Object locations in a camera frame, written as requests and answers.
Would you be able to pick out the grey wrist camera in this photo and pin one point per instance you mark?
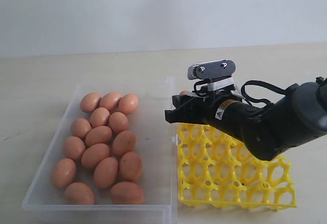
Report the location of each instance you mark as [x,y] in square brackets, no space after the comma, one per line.
[211,70]

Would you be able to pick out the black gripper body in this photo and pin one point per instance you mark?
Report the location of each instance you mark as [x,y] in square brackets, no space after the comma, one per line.
[240,121]

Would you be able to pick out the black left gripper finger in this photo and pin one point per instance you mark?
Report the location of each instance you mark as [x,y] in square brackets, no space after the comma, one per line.
[189,113]

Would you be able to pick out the clear plastic bin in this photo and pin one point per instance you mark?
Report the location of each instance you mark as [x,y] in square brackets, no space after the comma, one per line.
[155,143]

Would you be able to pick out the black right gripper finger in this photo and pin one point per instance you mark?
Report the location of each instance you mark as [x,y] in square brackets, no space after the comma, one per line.
[187,100]

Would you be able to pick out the brown egg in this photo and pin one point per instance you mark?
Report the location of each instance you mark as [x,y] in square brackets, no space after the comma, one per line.
[183,92]
[106,172]
[63,173]
[118,122]
[80,127]
[99,117]
[79,194]
[128,104]
[124,142]
[90,102]
[94,154]
[131,166]
[110,101]
[73,148]
[100,134]
[126,193]

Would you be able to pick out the yellow plastic egg tray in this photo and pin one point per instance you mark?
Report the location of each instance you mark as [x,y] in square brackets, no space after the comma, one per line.
[215,169]

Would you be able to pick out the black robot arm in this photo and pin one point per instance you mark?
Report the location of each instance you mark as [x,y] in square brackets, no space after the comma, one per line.
[297,118]

